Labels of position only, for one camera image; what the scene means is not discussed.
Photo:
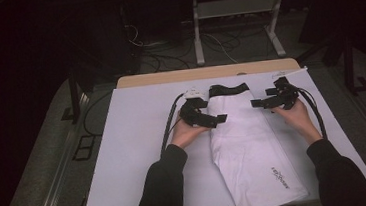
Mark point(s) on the white pants with black waistband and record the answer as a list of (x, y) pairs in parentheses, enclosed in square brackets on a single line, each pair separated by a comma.
[(252, 150)]

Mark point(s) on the person's left hand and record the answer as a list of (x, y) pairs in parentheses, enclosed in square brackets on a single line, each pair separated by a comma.
[(183, 134)]

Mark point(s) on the white metal table frame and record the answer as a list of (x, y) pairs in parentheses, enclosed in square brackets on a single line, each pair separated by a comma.
[(197, 31)]

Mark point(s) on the black metal stand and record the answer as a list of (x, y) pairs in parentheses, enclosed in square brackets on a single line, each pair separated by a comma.
[(74, 95), (348, 65)]

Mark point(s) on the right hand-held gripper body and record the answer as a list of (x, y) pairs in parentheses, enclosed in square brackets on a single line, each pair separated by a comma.
[(287, 95)]

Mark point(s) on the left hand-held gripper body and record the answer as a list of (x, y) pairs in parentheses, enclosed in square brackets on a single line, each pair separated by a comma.
[(190, 114)]

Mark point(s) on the person's right hand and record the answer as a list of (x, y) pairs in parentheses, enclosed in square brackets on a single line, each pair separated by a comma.
[(297, 118)]

